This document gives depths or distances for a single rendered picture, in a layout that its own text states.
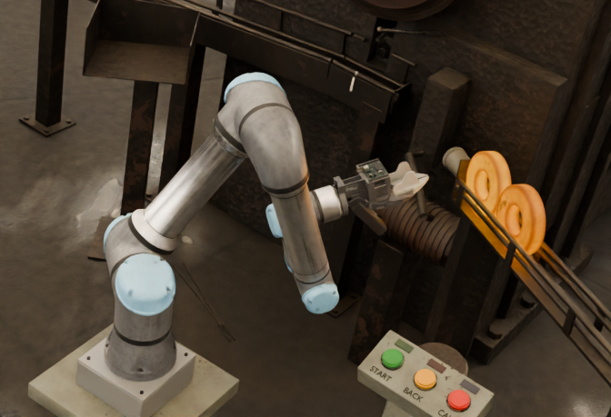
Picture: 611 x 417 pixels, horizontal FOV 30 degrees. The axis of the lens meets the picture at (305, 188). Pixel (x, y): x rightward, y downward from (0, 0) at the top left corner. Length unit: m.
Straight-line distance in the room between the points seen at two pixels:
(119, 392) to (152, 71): 0.94
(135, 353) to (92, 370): 0.11
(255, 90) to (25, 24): 2.31
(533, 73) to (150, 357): 1.12
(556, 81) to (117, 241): 1.09
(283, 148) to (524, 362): 1.35
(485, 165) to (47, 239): 1.36
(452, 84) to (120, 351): 1.02
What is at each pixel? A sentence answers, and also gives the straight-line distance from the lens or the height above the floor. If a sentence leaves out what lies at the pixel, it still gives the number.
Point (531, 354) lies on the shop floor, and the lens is 3.31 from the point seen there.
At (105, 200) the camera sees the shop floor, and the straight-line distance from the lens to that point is 3.51.
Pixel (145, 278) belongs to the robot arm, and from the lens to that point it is 2.28.
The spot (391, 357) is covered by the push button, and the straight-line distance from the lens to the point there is 2.20.
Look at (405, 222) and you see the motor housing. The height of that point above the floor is 0.50.
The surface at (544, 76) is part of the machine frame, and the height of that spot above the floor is 0.87.
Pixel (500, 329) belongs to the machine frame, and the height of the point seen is 0.09.
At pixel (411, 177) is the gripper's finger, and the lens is 2.48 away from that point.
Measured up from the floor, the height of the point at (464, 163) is 0.71.
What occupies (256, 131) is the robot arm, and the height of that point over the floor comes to 0.93.
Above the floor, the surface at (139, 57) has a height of 0.60.
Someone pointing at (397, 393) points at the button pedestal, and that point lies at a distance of 2.18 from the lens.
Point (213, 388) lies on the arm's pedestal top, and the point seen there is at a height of 0.30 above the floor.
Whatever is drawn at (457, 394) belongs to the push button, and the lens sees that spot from 2.17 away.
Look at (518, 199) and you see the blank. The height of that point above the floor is 0.77.
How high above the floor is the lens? 2.04
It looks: 34 degrees down
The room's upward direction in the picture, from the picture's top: 12 degrees clockwise
